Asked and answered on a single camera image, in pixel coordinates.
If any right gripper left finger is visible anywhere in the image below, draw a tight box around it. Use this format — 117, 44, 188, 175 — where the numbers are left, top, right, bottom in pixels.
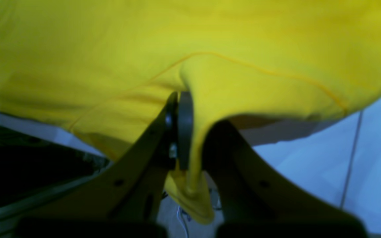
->
19, 92, 193, 238

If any orange yellow T-shirt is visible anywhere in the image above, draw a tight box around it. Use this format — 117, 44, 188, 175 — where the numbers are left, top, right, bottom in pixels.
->
0, 0, 381, 224

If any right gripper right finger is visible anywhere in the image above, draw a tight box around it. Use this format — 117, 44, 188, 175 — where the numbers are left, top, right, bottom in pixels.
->
204, 121, 368, 238

